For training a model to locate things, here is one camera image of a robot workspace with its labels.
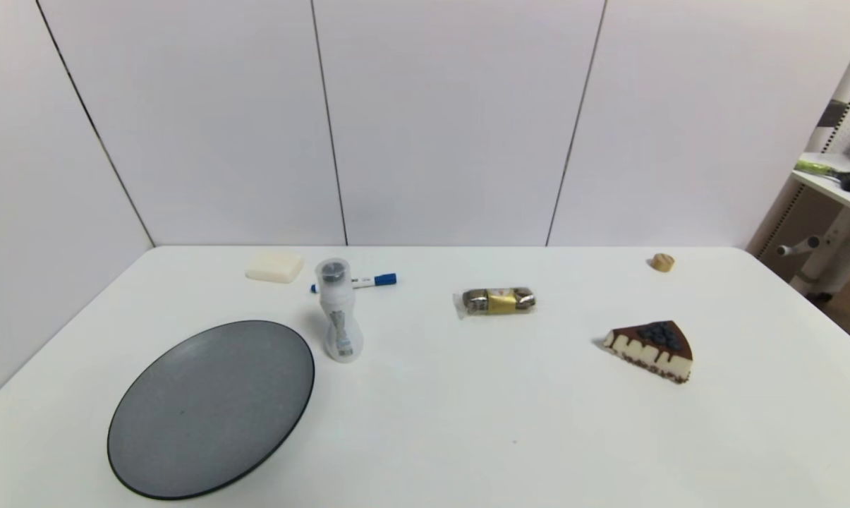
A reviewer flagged green object on desk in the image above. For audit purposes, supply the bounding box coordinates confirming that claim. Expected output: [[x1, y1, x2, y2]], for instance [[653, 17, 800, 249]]
[[794, 159, 840, 178]]

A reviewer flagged clear plastic bottle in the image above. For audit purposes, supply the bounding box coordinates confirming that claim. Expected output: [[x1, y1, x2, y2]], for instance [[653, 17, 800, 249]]
[[315, 258, 364, 363]]

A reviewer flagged chocolate blueberry cake slice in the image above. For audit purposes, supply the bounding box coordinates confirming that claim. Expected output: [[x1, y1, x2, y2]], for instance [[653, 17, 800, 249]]
[[603, 320, 694, 385]]

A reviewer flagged white soap bar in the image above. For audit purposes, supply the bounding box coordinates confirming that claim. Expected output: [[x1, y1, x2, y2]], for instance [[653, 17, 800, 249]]
[[245, 252, 305, 284]]

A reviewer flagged round gray plate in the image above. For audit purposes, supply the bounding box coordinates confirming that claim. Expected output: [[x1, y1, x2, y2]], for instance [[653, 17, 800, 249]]
[[107, 320, 316, 501]]

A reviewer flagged gold wrapped snack bar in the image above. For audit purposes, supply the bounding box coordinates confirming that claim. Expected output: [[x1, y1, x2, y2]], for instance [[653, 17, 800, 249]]
[[453, 286, 537, 320]]

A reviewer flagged white background desk top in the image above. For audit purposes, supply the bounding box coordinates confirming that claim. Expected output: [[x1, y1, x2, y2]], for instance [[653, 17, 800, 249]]
[[793, 151, 850, 224]]

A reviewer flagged blue capped white marker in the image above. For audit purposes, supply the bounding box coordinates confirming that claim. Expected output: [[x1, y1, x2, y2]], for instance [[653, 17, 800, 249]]
[[310, 273, 399, 294]]

